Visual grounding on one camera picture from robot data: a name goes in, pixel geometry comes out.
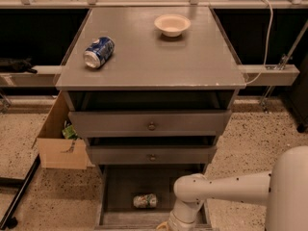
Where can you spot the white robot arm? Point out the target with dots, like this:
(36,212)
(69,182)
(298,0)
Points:
(283,190)

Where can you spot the grey bottom drawer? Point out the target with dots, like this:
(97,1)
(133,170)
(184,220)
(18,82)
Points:
(123,183)

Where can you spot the grey drawer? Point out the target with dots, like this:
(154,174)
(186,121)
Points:
(149,123)
(123,183)
(150,155)

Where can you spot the grey middle drawer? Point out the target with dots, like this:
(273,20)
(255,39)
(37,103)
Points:
(150,155)

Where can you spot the grey top drawer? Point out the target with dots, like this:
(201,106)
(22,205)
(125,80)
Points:
(149,123)

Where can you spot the grey drawer cabinet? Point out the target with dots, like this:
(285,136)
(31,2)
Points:
(149,71)

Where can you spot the blue pepsi can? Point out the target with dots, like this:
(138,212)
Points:
(99,52)

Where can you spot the cardboard box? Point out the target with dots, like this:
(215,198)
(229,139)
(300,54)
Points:
(54,149)

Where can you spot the green snack bag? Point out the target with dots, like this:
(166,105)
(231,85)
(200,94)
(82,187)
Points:
(69,132)

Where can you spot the black cart at right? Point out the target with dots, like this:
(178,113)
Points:
(296,97)

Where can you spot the white paper bowl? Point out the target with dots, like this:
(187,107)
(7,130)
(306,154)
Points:
(172,25)

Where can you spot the black object on ledge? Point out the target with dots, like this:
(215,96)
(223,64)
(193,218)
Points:
(16,65)

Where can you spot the black floor rail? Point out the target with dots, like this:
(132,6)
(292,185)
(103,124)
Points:
(20,186)

